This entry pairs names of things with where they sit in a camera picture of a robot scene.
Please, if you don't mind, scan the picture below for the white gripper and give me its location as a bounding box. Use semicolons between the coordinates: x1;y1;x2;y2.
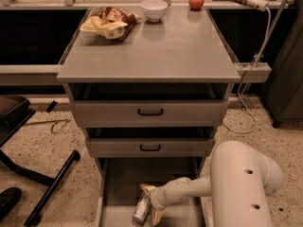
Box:
140;177;191;226

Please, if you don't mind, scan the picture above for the clear plastic water bottle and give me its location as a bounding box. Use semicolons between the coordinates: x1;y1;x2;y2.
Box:
133;192;151;225

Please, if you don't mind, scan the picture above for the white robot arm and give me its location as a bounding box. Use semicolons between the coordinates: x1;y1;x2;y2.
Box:
141;141;283;227

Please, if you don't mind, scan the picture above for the grey open bottom drawer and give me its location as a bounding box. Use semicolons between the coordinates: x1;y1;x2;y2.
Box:
96;158;206;227

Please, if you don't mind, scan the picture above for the grey middle drawer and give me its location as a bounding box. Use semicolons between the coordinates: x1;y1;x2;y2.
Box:
85;138;214;158

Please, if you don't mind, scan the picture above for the grey drawer cabinet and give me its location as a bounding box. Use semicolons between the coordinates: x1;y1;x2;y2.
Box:
56;4;241;227

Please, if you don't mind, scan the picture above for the grey top drawer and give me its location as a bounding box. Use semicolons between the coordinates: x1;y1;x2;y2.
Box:
71;100;228;128

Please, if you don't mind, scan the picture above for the black office chair base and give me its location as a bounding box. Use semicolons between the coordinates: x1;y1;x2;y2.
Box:
0;96;80;227

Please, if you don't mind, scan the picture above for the dark cabinet at right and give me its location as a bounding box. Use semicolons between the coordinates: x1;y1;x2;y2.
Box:
261;6;303;128

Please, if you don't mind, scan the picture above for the brown yellow chip bag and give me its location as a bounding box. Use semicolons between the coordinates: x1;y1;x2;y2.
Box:
80;7;141;41

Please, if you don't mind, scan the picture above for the white ceramic bowl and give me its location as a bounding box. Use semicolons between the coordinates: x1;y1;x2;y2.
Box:
140;0;168;22

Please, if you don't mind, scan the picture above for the red apple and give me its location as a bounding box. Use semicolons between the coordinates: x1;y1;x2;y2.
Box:
188;0;205;10

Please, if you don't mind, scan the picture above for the thin wire on floor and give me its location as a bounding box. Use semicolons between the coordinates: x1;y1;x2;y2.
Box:
24;118;72;134

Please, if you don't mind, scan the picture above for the white power cable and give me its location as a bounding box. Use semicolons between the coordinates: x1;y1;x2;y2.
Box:
222;7;273;136

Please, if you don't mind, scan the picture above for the grey metal rail frame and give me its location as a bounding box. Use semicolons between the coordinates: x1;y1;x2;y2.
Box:
0;65;60;86

